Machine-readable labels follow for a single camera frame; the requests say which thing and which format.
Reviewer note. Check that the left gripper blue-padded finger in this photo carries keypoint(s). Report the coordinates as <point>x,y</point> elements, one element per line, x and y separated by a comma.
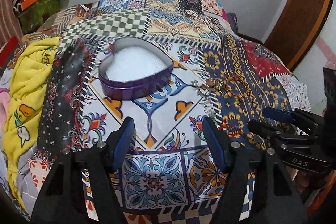
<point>278,115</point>

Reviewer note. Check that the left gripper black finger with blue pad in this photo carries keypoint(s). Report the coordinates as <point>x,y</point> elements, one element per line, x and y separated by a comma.
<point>61,198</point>
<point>258,188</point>

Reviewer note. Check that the colourful patchwork bedspread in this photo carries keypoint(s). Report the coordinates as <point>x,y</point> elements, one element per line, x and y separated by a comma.
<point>168,175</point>

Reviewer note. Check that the brown wooden wardrobe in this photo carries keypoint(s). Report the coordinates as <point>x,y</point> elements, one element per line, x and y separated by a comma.
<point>298,26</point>

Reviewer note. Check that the white sliding wardrobe door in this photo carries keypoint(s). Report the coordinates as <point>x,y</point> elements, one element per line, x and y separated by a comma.
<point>310,69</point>

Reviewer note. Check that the yellow cartoon blanket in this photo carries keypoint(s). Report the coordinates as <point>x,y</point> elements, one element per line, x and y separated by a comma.
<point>27,92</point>

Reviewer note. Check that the purple heart-shaped tin box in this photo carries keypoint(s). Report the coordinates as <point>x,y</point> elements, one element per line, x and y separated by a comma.
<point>135,68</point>

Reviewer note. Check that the striped brown curtain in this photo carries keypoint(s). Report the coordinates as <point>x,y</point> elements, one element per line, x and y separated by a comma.
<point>10,25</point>

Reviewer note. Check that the green patterned bag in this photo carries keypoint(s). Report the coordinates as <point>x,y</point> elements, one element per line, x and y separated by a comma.
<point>35,15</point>

